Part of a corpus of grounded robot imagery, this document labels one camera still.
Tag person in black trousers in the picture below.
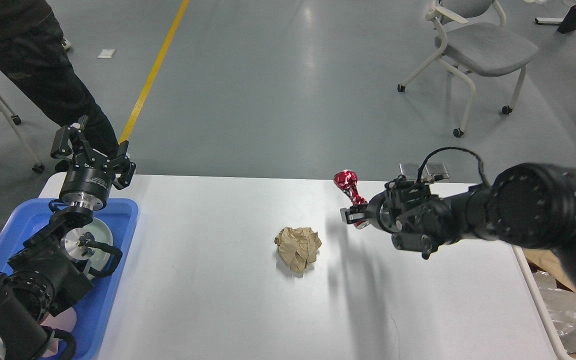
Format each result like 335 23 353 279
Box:
0 0 118 158

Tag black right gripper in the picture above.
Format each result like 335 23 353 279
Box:
340 193 391 233

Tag brown paper bag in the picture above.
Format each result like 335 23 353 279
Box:
522 248 576 293

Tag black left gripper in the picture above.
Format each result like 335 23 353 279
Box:
50 115 137 210

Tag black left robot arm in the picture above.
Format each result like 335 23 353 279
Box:
0 115 137 360

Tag red foil wrapper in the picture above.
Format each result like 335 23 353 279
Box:
333 170 368 230

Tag blue plastic tray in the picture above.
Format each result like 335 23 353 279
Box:
0 198 139 360

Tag brown paper ball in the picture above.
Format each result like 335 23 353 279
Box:
274 227 322 274

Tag aluminium foil tray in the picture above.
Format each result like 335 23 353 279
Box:
532 271 576 354

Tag beige plastic bin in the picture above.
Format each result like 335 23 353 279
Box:
512 245 576 360

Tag green plate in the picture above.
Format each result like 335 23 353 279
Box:
82 218 114 271

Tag desk foot top right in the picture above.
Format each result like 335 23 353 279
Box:
534 0 576 34

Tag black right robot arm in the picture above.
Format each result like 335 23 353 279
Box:
333 155 576 289

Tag metal floor socket plate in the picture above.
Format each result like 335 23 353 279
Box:
399 162 425 179

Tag grey chair right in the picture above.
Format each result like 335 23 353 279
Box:
397 0 538 138

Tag pink mug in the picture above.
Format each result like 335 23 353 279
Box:
40 307 77 358

